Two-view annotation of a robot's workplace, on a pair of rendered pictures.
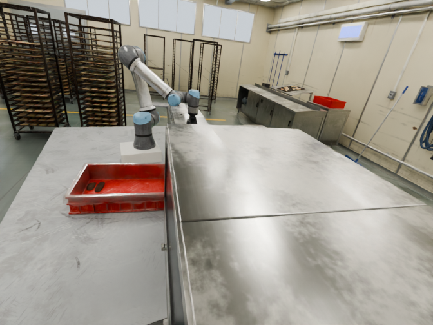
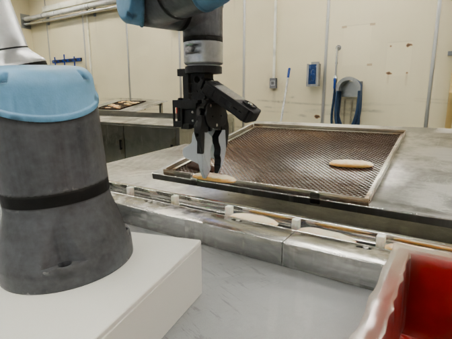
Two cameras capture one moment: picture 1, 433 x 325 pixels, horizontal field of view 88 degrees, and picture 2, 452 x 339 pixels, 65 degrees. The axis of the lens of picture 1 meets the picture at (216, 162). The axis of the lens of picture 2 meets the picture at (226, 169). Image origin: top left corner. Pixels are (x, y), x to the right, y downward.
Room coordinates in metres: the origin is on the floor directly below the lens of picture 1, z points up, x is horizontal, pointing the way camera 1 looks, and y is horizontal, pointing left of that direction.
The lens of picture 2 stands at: (1.03, 0.64, 1.08)
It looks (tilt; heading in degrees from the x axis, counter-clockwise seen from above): 12 degrees down; 319
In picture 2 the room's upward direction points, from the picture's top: straight up
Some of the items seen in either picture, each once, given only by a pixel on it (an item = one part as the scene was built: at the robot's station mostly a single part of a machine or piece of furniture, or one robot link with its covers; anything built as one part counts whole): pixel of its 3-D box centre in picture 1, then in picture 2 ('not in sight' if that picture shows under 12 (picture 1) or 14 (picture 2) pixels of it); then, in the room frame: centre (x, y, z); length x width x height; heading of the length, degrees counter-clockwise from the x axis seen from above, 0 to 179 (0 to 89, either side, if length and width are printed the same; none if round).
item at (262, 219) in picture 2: not in sight; (253, 218); (1.48, 0.18, 0.86); 0.10 x 0.04 x 0.01; 17
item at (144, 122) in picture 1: (143, 122); (44, 123); (1.47, 0.53, 1.05); 0.13 x 0.12 x 0.14; 178
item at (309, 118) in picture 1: (281, 109); (122, 140); (5.49, -1.37, 0.51); 3.00 x 1.26 x 1.03; 17
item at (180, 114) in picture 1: (178, 110); not in sight; (2.60, 0.52, 0.89); 1.25 x 0.18 x 0.09; 17
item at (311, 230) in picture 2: not in sight; (325, 235); (1.35, 0.15, 0.86); 0.10 x 0.04 x 0.01; 13
